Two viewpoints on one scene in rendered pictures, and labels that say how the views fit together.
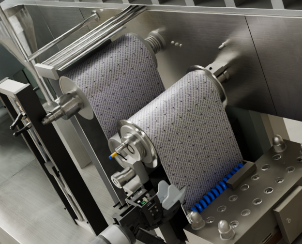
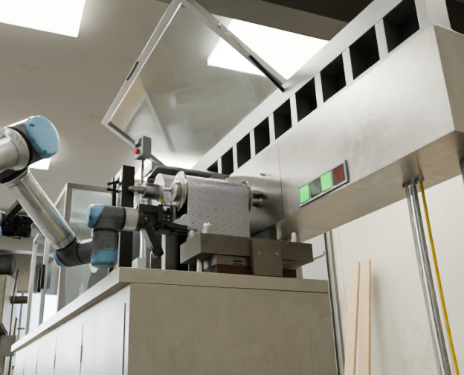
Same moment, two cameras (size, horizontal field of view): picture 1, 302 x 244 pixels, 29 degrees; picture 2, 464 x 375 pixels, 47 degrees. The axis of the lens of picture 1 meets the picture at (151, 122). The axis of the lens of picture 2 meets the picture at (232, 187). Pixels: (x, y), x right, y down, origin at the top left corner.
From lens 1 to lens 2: 1.44 m
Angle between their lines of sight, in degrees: 48
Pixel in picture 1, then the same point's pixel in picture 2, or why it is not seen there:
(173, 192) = (186, 220)
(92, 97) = (166, 184)
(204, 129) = (228, 207)
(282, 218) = (254, 246)
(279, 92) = (287, 193)
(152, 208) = (165, 215)
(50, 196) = not seen: hidden behind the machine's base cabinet
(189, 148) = (211, 208)
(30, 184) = not seen: hidden behind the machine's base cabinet
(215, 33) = (261, 169)
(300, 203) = (273, 251)
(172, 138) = (202, 192)
